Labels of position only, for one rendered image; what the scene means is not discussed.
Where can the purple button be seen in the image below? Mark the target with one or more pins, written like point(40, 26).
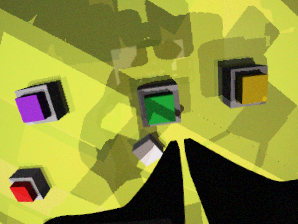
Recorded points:
point(40, 104)

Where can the green button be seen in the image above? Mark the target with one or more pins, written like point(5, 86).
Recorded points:
point(159, 103)

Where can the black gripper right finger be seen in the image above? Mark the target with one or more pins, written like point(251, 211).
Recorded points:
point(234, 195)

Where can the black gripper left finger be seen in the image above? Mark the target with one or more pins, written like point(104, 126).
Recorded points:
point(160, 200)

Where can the red button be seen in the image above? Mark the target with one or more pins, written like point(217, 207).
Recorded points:
point(29, 185)

